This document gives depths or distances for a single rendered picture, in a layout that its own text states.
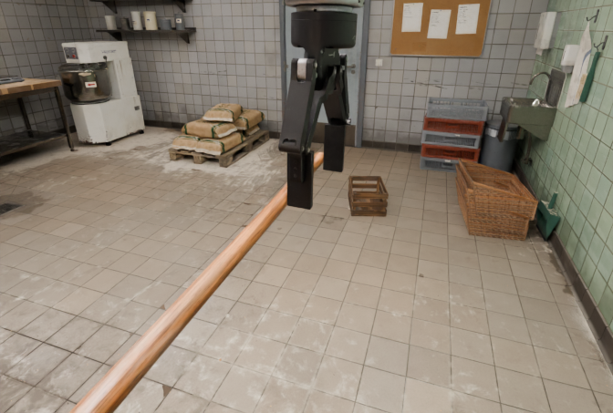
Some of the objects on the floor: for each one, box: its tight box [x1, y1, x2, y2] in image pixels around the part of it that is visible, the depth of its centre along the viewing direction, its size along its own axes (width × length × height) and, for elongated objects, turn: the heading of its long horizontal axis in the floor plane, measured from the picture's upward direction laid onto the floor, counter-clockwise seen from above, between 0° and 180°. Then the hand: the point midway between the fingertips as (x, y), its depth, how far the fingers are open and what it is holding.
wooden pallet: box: [168, 129, 269, 168], centre depth 485 cm, size 120×80×14 cm, turn 161°
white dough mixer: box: [57, 41, 145, 146], centre depth 504 cm, size 92×59×132 cm, turn 161°
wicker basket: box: [454, 177, 529, 241], centre depth 303 cm, size 49×56×28 cm
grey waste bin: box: [477, 119, 519, 176], centre depth 404 cm, size 37×37×55 cm
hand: (318, 178), depth 49 cm, fingers open, 13 cm apart
